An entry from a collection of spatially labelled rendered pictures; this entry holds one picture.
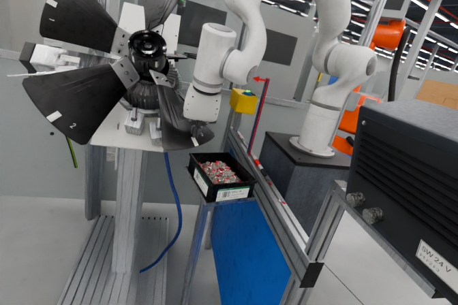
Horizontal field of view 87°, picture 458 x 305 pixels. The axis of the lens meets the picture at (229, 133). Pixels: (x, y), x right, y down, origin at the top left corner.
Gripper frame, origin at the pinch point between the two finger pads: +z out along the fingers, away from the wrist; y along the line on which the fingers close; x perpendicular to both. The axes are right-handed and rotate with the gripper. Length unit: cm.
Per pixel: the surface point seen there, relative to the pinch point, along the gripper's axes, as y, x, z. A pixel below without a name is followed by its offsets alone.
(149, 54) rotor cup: 17.2, -16.8, -14.4
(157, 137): 11.8, -10.2, 13.5
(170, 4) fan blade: 13.4, -38.0, -26.0
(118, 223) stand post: 24, -8, 67
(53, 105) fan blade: 39.9, -1.9, -0.4
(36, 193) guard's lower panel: 87, -58, 116
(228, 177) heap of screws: -14.3, 4.2, 15.4
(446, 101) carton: -675, -406, 107
